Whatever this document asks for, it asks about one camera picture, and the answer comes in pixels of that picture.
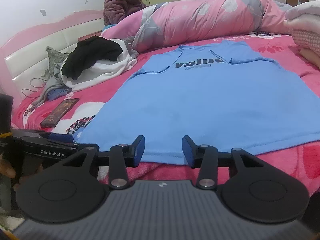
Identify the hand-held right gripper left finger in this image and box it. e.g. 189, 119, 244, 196
59, 134, 146, 190

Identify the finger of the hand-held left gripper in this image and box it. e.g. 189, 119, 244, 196
64, 142, 100, 153
14, 129, 74, 144

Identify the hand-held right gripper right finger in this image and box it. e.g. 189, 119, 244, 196
181, 134, 269, 190

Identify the blue t-shirt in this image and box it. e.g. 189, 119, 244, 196
79, 40, 320, 165

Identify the person's left hand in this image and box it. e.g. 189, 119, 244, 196
0, 159, 23, 191

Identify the black smartphone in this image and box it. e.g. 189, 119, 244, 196
40, 98, 80, 128

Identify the dark blue garment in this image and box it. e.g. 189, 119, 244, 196
47, 88, 70, 102

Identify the grey hooded garment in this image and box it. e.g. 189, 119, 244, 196
31, 64, 69, 107

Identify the white garment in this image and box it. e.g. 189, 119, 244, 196
60, 39, 137, 92

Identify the grey green patterned pillow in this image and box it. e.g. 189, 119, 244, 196
46, 46, 70, 79

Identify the black garment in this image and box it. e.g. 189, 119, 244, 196
61, 35, 123, 80

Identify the pink padded headboard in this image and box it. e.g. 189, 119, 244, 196
0, 9, 105, 110

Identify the pink floral blanket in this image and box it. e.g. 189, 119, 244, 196
11, 31, 320, 198

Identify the dark red cushion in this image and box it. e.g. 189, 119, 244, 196
77, 31, 105, 42

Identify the pink grey floral quilt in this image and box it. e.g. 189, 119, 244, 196
100, 0, 295, 53

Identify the beige folded cloth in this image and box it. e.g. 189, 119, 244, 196
300, 49, 320, 70

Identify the cream folded cloth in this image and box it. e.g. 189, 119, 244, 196
284, 17, 320, 35

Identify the pale grey folded cloth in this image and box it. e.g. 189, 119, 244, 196
285, 0, 320, 28

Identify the grey charging cable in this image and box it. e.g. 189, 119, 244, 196
21, 77, 48, 100

